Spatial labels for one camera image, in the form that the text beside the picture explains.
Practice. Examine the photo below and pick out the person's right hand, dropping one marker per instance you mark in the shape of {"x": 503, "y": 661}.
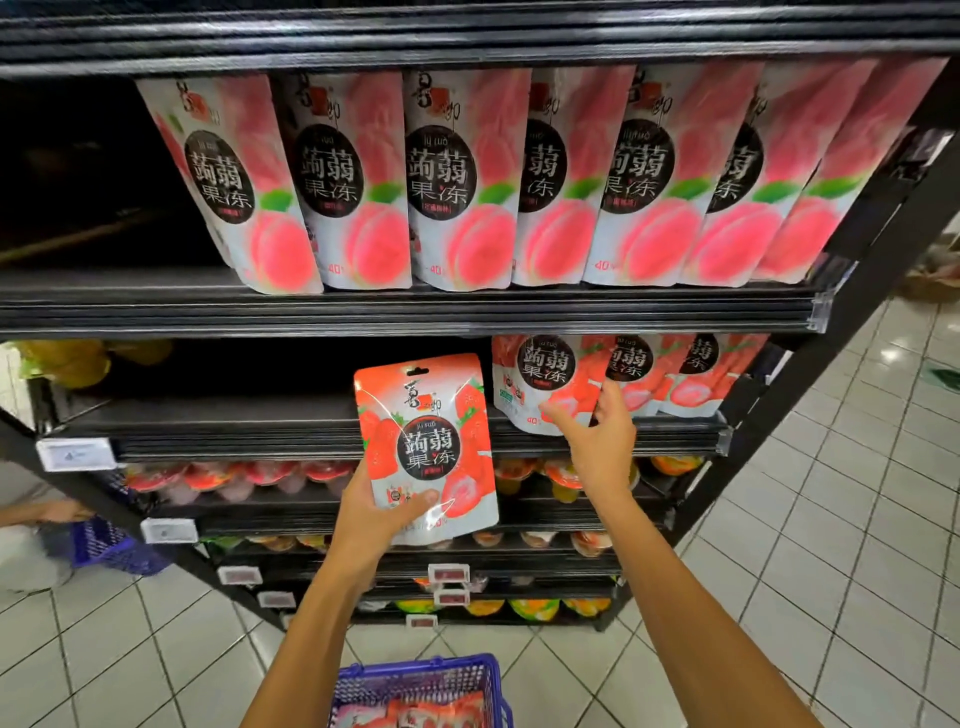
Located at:
{"x": 603, "y": 450}

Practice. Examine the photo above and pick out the person's left hand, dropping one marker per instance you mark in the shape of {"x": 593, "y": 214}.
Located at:
{"x": 375, "y": 528}

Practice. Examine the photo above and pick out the blue plastic shopping basket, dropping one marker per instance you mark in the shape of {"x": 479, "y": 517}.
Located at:
{"x": 353, "y": 683}
{"x": 128, "y": 548}

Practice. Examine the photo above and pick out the pile of pouches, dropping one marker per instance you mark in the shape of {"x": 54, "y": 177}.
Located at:
{"x": 428, "y": 713}

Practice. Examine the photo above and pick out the dark grey metal shelf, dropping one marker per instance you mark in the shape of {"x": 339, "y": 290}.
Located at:
{"x": 375, "y": 308}

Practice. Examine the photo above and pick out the row of pink-white bags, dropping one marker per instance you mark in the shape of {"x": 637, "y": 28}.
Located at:
{"x": 450, "y": 180}

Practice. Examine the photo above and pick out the person's left forearm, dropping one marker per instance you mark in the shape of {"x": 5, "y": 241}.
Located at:
{"x": 315, "y": 645}

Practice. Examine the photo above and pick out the person's right forearm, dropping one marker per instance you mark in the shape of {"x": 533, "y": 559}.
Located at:
{"x": 705, "y": 630}

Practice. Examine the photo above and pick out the row of small pink-lid cups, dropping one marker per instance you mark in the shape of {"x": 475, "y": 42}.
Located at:
{"x": 225, "y": 477}

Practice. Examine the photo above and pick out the row of small yellow-green cups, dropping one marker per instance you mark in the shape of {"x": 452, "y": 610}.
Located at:
{"x": 525, "y": 608}

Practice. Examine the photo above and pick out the yellow jelly bag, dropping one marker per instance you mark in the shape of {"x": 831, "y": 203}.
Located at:
{"x": 68, "y": 363}

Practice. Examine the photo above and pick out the small brown cardboard box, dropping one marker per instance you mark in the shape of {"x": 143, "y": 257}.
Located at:
{"x": 938, "y": 278}

